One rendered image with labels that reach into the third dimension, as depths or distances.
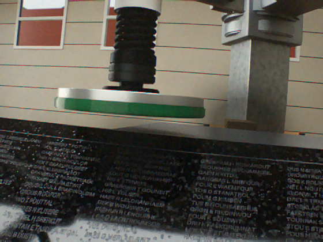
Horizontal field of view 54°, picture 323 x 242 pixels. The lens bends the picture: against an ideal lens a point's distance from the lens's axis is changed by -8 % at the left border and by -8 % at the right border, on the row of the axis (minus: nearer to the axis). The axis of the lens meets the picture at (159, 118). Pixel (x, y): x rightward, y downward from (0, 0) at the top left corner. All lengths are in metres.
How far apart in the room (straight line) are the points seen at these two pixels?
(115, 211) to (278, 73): 1.08
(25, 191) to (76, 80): 6.95
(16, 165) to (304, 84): 6.58
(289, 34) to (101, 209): 1.11
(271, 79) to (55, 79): 6.61
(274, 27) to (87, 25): 6.40
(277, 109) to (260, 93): 0.10
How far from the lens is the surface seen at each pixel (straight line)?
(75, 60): 7.48
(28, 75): 8.05
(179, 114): 0.41
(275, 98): 1.39
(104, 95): 0.39
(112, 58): 0.48
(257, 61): 1.35
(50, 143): 0.55
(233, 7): 0.66
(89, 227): 0.44
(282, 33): 1.37
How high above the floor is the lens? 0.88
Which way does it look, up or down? 3 degrees down
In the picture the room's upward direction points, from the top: 4 degrees clockwise
